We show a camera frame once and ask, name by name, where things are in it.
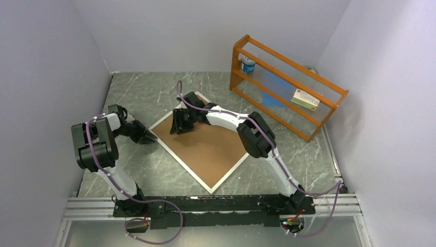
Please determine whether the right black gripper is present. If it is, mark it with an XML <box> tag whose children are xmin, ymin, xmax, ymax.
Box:
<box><xmin>170</xmin><ymin>108</ymin><xmax>197</xmax><ymax>135</ymax></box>

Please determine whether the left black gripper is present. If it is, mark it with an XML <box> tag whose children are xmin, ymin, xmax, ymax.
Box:
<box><xmin>113</xmin><ymin>119</ymin><xmax>157</xmax><ymax>145</ymax></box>

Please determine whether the white picture frame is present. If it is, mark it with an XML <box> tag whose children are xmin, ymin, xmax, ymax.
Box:
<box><xmin>149</xmin><ymin>91</ymin><xmax>250</xmax><ymax>195</ymax></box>

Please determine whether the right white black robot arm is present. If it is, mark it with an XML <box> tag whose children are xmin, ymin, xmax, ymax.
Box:
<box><xmin>170</xmin><ymin>92</ymin><xmax>305</xmax><ymax>214</ymax></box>

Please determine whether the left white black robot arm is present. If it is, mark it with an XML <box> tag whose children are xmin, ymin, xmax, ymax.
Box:
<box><xmin>71</xmin><ymin>104</ymin><xmax>157</xmax><ymax>216</ymax></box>

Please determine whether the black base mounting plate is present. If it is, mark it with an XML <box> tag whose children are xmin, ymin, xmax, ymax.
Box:
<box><xmin>113</xmin><ymin>194</ymin><xmax>316</xmax><ymax>230</ymax></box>

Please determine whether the blue white can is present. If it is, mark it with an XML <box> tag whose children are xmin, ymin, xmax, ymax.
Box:
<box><xmin>241</xmin><ymin>56</ymin><xmax>256</xmax><ymax>73</ymax></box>

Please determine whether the blue paper sheet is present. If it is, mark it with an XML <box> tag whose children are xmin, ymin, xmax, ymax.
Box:
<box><xmin>262</xmin><ymin>72</ymin><xmax>290</xmax><ymax>109</ymax></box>

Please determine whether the small cream red box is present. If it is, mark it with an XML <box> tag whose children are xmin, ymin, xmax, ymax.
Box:
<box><xmin>291</xmin><ymin>89</ymin><xmax>320</xmax><ymax>111</ymax></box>

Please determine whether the orange wooden shelf rack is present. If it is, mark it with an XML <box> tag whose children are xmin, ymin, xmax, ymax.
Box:
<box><xmin>229</xmin><ymin>34</ymin><xmax>349</xmax><ymax>142</ymax></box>

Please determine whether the tape roll behind shelf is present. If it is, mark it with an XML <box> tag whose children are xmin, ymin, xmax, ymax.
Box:
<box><xmin>306</xmin><ymin>66</ymin><xmax>319</xmax><ymax>75</ymax></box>

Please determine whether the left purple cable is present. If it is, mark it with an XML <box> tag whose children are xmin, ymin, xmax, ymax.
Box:
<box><xmin>85</xmin><ymin>114</ymin><xmax>185</xmax><ymax>246</ymax></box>

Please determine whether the purple cable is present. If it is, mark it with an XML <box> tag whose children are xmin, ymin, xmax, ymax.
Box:
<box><xmin>85</xmin><ymin>114</ymin><xmax>185</xmax><ymax>246</ymax></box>
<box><xmin>175</xmin><ymin>80</ymin><xmax>342</xmax><ymax>239</ymax></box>

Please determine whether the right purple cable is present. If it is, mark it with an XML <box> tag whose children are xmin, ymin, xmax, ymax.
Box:
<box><xmin>175</xmin><ymin>80</ymin><xmax>342</xmax><ymax>239</ymax></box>

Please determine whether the aluminium rail frame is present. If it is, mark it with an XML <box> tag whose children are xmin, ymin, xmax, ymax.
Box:
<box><xmin>53</xmin><ymin>126</ymin><xmax>373</xmax><ymax>247</ymax></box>

